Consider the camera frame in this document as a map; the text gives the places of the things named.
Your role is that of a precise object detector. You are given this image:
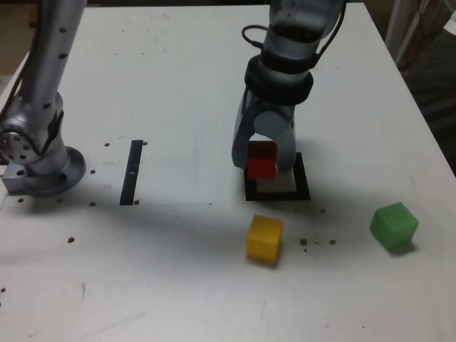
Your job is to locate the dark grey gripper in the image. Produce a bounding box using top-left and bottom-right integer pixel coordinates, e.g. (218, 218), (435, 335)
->
(231, 88), (298, 173)

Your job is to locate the red cube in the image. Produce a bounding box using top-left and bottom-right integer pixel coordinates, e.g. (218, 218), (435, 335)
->
(247, 141), (278, 180)

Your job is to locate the yellow cube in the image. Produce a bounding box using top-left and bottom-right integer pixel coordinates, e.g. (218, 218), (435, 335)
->
(245, 214), (285, 266)

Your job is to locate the green cube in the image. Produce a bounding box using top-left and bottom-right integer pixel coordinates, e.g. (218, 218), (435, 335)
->
(369, 202), (420, 253)

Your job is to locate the black tape square outline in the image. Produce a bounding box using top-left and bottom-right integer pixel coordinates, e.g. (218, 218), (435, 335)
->
(244, 152), (311, 202)

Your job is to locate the black tape strip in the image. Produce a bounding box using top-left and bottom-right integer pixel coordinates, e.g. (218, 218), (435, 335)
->
(119, 140), (143, 206)

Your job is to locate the white metal frame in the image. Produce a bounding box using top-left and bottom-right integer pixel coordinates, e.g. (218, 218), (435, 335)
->
(383, 0), (450, 76)

